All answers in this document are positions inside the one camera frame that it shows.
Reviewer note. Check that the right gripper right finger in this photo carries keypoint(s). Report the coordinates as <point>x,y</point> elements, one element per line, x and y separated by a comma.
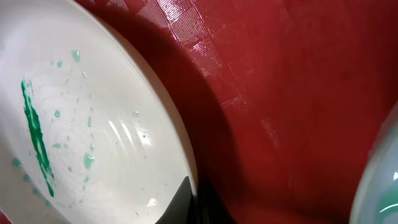
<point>211,210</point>

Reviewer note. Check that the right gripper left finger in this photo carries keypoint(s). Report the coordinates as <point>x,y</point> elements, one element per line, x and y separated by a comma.
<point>179,208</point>

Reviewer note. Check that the white round plate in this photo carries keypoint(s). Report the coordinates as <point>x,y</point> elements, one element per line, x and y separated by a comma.
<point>89,134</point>

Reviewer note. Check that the light blue plate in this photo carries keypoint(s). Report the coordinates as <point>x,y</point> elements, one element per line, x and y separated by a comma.
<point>376,197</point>

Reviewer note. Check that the red plastic tray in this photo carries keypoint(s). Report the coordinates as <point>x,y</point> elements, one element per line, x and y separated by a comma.
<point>282,101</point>

